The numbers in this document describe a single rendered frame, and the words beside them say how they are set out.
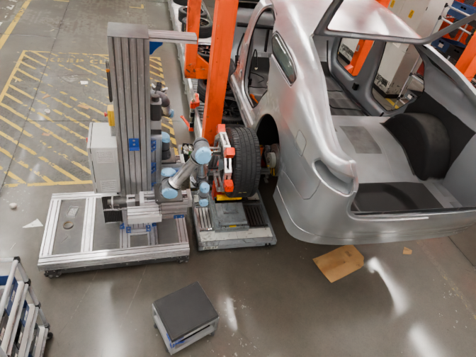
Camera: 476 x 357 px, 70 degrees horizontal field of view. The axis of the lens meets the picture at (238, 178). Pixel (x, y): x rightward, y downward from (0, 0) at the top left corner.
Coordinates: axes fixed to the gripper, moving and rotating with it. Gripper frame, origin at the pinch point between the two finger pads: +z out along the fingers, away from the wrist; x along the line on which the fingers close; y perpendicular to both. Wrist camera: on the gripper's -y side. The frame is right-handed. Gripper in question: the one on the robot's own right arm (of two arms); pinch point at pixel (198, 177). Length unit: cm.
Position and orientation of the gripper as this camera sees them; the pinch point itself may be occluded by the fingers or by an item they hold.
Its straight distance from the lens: 305.8
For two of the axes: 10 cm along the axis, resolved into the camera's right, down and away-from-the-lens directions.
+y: 1.5, -7.4, -6.5
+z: -2.1, -6.7, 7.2
